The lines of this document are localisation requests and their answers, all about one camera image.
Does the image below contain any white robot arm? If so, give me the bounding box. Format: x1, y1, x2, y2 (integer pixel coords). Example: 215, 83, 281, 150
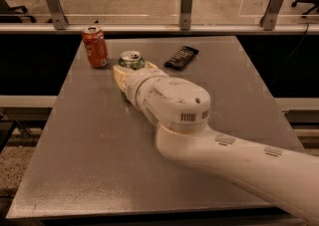
114, 64, 319, 226

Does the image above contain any black snack bar wrapper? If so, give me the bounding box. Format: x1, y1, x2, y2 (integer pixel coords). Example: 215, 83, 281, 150
163, 46, 199, 71

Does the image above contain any metal rail bracket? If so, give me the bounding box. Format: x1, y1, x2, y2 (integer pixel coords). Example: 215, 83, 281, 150
259, 0, 284, 31
179, 0, 192, 31
46, 0, 68, 30

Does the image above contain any left metal rail bracket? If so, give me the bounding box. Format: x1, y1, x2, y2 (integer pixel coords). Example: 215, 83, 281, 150
46, 0, 68, 30

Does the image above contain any right metal rail bracket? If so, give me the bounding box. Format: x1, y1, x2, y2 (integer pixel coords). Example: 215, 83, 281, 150
259, 0, 284, 31

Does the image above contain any grey horizontal rail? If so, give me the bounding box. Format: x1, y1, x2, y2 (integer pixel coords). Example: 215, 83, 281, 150
0, 23, 319, 36

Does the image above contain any green soda can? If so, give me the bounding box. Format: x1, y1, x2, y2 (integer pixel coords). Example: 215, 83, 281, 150
118, 50, 147, 101

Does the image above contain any black hanging cable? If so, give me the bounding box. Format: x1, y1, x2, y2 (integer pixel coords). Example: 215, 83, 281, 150
269, 22, 311, 87

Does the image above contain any middle metal rail bracket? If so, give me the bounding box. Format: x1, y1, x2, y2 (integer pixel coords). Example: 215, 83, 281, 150
179, 0, 192, 31

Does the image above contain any black office chair right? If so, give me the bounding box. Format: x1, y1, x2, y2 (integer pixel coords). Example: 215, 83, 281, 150
291, 0, 319, 19

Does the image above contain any orange soda can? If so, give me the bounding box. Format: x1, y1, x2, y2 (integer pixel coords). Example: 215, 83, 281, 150
82, 25, 108, 68

